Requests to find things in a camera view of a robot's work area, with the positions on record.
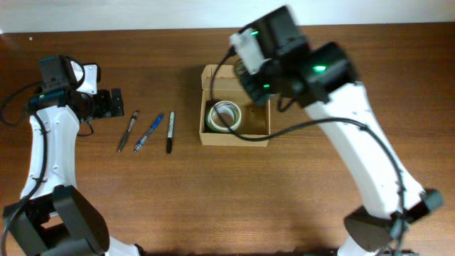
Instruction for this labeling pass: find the white masking tape roll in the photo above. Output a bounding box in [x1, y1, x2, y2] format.
[208, 100, 243, 134]

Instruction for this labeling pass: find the green tape roll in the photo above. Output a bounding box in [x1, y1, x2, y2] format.
[205, 102, 242, 134]

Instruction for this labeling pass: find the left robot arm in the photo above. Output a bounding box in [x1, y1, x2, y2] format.
[1, 55, 146, 255]

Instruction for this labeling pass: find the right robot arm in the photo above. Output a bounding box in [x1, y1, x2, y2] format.
[230, 6, 444, 255]

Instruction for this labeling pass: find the black gel pen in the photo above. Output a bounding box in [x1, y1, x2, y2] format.
[117, 110, 140, 153]

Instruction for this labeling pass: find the open cardboard box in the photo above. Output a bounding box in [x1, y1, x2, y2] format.
[199, 65, 271, 147]

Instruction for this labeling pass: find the blue gel pen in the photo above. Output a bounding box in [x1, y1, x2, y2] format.
[133, 114, 164, 152]

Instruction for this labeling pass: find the black sharpie marker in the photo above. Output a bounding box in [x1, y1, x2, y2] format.
[166, 112, 175, 154]

